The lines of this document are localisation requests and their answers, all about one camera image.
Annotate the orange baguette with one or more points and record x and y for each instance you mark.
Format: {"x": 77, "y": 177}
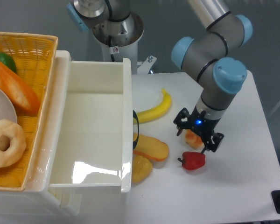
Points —
{"x": 22, "y": 96}

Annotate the yellow bell pepper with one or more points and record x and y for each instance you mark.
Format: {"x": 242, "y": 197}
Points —
{"x": 141, "y": 168}

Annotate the knotted bread roll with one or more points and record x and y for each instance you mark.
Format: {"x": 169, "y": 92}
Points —
{"x": 193, "y": 140}

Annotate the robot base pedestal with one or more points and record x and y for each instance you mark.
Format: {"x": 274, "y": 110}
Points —
{"x": 114, "y": 26}

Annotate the black drawer handle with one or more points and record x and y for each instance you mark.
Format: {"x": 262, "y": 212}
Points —
{"x": 135, "y": 142}

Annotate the white table bracket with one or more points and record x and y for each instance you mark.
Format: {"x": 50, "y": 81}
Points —
{"x": 147, "y": 66}

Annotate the white drawer cabinet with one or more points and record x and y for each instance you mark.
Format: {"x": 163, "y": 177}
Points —
{"x": 39, "y": 198}

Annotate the green bell pepper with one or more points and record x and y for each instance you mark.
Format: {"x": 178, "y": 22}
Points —
{"x": 8, "y": 61}

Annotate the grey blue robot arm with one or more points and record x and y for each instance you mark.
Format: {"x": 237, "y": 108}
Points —
{"x": 206, "y": 61}

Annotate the yellow banana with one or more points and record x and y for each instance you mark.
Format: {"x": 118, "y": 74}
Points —
{"x": 158, "y": 111}

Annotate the yellow woven basket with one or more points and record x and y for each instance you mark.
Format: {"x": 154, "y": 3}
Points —
{"x": 34, "y": 56}

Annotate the white plastic drawer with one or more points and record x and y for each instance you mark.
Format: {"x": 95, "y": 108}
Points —
{"x": 95, "y": 141}

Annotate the beige plate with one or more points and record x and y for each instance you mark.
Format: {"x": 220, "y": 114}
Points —
{"x": 7, "y": 110}

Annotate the red bell pepper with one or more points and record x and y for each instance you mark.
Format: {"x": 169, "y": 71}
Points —
{"x": 192, "y": 160}

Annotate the orange crust bread slice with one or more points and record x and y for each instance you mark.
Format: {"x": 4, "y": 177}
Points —
{"x": 151, "y": 148}

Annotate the beige bagel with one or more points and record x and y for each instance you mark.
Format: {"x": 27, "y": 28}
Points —
{"x": 12, "y": 142}

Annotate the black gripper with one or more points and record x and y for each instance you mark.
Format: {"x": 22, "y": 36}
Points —
{"x": 201, "y": 126}

